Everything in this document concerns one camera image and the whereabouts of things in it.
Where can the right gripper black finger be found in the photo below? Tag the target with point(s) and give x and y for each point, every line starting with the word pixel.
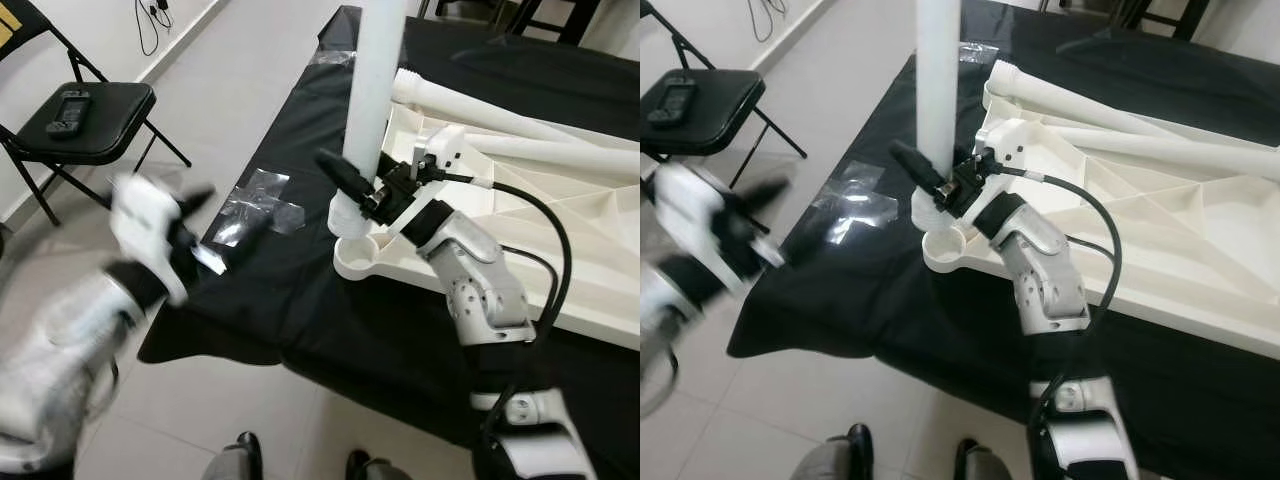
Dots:
pixel 340 172
pixel 913 161

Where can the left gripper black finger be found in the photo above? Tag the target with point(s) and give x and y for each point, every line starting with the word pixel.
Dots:
pixel 765 193
pixel 195 200
pixel 250 232
pixel 803 243

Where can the white plastic table leg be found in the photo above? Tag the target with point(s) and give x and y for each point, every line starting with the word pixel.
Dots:
pixel 375 80
pixel 1080 100
pixel 480 105
pixel 938 80
pixel 1180 155
pixel 560 155

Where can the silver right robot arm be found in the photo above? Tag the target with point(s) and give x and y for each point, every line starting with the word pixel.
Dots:
pixel 1050 280
pixel 480 290

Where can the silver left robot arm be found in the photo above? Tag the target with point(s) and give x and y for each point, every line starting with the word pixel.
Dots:
pixel 60 360
pixel 670 320

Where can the cross-shaped clear tape patch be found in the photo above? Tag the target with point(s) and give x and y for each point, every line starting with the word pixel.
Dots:
pixel 855 200
pixel 255 200

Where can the black tablecloth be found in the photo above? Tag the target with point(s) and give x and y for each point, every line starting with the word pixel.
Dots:
pixel 850 300
pixel 330 330

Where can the black folding chair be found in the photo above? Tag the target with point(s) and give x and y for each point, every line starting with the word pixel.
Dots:
pixel 100 110
pixel 720 95

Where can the small clear tape patch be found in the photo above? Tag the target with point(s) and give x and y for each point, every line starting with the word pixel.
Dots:
pixel 975 50
pixel 335 57

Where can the black handheld device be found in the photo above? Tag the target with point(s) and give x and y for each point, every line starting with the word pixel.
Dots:
pixel 68 112
pixel 675 100

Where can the black stool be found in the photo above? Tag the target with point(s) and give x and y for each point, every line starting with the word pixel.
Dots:
pixel 585 12
pixel 1190 10

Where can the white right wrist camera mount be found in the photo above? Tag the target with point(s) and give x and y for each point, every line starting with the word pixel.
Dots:
pixel 445 150
pixel 1018 140

